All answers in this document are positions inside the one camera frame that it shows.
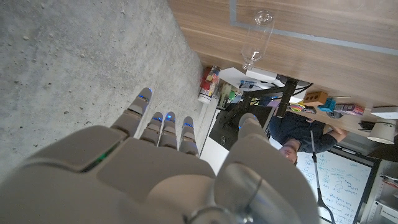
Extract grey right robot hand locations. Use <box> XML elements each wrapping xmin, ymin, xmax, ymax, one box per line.
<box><xmin>0</xmin><ymin>86</ymin><xmax>321</xmax><ymax>224</ymax></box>

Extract blue cube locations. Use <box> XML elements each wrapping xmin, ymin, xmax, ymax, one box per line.
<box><xmin>317</xmin><ymin>98</ymin><xmax>337</xmax><ymax>113</ymax></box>

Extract black computer monitor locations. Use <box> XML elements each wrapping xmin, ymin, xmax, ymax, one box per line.
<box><xmin>208</xmin><ymin>105</ymin><xmax>275</xmax><ymax>151</ymax></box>

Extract white canister with label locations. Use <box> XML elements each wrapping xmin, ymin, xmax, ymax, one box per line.
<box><xmin>197</xmin><ymin>82</ymin><xmax>216</xmax><ymax>105</ymax></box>

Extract translucent plastic jug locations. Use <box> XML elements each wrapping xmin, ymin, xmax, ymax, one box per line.
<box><xmin>219</xmin><ymin>83</ymin><xmax>233</xmax><ymax>107</ymax></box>

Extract clear jar with red lid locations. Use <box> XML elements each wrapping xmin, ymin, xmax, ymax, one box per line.
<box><xmin>204</xmin><ymin>65</ymin><xmax>222</xmax><ymax>91</ymax></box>

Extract white paper sheet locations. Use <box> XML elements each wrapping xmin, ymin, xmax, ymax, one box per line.
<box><xmin>218</xmin><ymin>67</ymin><xmax>282</xmax><ymax>94</ymax></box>

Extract small blue device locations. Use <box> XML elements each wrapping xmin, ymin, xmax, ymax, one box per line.
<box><xmin>238</xmin><ymin>80</ymin><xmax>259</xmax><ymax>90</ymax></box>

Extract flat white box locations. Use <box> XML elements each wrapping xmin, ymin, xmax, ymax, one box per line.
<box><xmin>245</xmin><ymin>68</ymin><xmax>278</xmax><ymax>83</ymax></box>

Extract seated person in dark shirt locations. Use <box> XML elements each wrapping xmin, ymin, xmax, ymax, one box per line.
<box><xmin>269</xmin><ymin>111</ymin><xmax>349</xmax><ymax>166</ymax></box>

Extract thin black pole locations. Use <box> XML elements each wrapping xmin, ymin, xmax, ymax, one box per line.
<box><xmin>308</xmin><ymin>123</ymin><xmax>337</xmax><ymax>224</ymax></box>

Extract clear plastic bottle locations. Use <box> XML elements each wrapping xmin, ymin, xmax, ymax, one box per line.
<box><xmin>241</xmin><ymin>9</ymin><xmax>275</xmax><ymax>71</ymax></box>

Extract wooden block with holes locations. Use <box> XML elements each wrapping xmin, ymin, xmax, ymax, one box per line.
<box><xmin>302</xmin><ymin>91</ymin><xmax>329</xmax><ymax>108</ymax></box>

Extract whiteboard with writing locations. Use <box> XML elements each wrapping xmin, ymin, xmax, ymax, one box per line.
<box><xmin>295</xmin><ymin>149</ymin><xmax>374</xmax><ymax>224</ymax></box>

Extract pink printed small box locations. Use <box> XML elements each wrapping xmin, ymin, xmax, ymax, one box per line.
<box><xmin>334</xmin><ymin>103</ymin><xmax>365</xmax><ymax>116</ymax></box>

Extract black keyboard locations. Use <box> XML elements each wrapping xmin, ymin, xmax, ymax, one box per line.
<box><xmin>358</xmin><ymin>120</ymin><xmax>376</xmax><ymax>131</ymax></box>

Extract white paper cup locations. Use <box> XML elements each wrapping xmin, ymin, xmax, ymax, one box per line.
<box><xmin>366</xmin><ymin>119</ymin><xmax>397</xmax><ymax>146</ymax></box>

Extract small white box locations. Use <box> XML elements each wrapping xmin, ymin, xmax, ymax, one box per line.
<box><xmin>369</xmin><ymin>106</ymin><xmax>398</xmax><ymax>120</ymax></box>

